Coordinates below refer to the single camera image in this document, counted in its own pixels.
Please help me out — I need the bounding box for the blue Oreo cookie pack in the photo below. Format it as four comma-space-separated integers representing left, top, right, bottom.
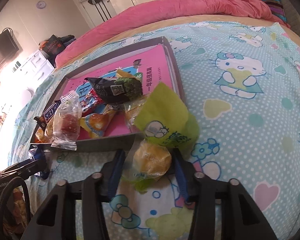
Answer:
29, 146, 50, 180

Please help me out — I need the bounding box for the orange biscuit pack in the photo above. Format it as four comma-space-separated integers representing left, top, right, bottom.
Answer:
35, 127, 46, 143

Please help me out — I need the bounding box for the clear meat floss cake pack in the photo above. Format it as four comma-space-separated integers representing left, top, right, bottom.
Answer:
45, 118, 54, 138

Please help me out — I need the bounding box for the brown Snickers bar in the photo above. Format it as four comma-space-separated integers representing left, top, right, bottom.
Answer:
34, 100, 61, 130

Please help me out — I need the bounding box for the clear candied hawthorn pack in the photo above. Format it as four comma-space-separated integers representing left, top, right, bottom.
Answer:
51, 90, 82, 151

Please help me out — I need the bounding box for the yellow bread snack pack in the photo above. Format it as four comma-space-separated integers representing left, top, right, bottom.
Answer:
80, 69, 142, 138

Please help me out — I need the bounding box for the red Alpenliebe candy pack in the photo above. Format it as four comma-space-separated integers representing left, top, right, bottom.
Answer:
81, 88, 104, 117

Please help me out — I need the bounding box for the clear yellow pastry pack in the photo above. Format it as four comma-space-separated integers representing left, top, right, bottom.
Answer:
122, 138, 172, 193

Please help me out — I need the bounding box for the black green pea snack pack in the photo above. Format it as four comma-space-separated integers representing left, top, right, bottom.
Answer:
85, 77, 143, 104

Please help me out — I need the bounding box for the small yellow cake pack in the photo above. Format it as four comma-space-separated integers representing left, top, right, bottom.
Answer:
123, 95, 149, 132

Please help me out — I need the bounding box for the green milk snack pack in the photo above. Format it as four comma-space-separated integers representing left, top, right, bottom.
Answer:
134, 82, 199, 148

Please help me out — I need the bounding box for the dark cardboard tray box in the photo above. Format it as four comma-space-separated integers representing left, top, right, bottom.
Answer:
29, 36, 186, 153

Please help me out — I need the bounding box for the white drawer cabinet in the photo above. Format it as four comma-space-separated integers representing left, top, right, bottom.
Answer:
13, 50, 55, 92

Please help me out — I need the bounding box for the pink blue children's book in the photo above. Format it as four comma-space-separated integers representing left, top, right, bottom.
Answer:
53, 43, 178, 140

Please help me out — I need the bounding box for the black shopping bag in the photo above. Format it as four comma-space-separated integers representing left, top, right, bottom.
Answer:
39, 35, 65, 60

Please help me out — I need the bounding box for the Hello Kitty blue sheet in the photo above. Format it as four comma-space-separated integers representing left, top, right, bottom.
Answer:
7, 22, 300, 239

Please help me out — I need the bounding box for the folded dark clothes pile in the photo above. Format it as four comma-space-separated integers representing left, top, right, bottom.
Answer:
59, 35, 76, 47

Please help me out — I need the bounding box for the white door with hangers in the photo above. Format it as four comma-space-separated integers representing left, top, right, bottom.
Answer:
73, 0, 116, 29

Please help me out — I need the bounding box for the tan bed cover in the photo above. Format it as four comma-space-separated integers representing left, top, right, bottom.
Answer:
53, 13, 300, 71

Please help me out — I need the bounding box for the striped colourful pillow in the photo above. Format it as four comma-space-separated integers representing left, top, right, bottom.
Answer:
262, 0, 287, 23

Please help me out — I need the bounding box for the pink quilt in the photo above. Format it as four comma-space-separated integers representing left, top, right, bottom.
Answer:
55, 0, 289, 68

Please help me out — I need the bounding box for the black braided cable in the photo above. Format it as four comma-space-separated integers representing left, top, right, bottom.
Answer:
0, 175, 32, 233

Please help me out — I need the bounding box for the wall mounted television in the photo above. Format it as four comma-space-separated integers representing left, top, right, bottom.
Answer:
0, 28, 22, 72

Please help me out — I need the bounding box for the round wall clock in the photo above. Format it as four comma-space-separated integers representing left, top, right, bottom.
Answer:
36, 1, 46, 9

